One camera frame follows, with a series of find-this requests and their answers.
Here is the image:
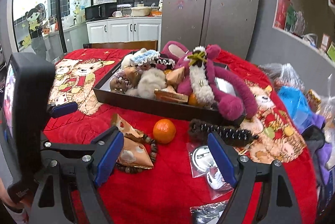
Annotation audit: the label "blue white knitted scrunchie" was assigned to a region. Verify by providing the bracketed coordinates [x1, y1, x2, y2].
[129, 50, 160, 66]

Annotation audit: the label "gold triangular snack packet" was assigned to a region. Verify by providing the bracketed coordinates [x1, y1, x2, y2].
[111, 113, 144, 142]

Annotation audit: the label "purple cloth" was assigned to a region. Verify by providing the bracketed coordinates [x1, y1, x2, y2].
[302, 113, 332, 186]

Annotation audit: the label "brown doll head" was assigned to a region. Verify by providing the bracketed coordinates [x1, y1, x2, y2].
[109, 77, 128, 93]

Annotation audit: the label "white plush toy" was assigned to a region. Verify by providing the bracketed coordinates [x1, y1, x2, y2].
[121, 48, 147, 70]

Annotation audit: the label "orange mandarin right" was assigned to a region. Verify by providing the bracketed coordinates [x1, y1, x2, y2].
[153, 118, 177, 144]

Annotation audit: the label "red teddy bear blanket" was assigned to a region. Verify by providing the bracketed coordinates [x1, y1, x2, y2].
[44, 49, 317, 223]

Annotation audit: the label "bagged round badges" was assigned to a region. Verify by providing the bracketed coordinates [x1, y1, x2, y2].
[186, 143, 233, 200]

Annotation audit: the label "black rectangular tray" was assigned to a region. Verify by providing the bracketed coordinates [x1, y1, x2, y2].
[93, 62, 245, 126]

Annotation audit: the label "blue plastic bag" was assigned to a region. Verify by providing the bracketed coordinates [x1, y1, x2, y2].
[278, 86, 313, 134]

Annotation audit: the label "black microwave oven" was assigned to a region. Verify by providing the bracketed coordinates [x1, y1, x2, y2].
[85, 2, 117, 21]

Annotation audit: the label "beige fluffy plush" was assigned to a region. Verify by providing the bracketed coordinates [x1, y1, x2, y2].
[136, 68, 167, 99]

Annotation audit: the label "dark brown hair claw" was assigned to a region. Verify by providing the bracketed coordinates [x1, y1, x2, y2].
[188, 119, 258, 147]

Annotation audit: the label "white kitchen cabinet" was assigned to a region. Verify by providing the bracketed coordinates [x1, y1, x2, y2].
[86, 16, 162, 44]

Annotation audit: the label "black lace scrunchie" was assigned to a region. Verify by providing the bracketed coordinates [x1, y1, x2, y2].
[155, 57, 175, 71]

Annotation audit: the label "mandarin in tray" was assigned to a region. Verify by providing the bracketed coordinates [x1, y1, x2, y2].
[188, 93, 201, 106]

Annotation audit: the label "cream plastic basin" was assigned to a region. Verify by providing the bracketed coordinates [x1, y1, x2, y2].
[131, 7, 152, 17]

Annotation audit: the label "clear plastic bag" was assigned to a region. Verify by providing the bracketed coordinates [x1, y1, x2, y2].
[258, 63, 305, 92]

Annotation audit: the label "brown wooden bead bracelet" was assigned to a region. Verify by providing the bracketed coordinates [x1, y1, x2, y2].
[116, 130, 158, 174]

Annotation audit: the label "white wall shelf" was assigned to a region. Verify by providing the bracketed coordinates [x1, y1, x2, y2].
[273, 0, 334, 66]

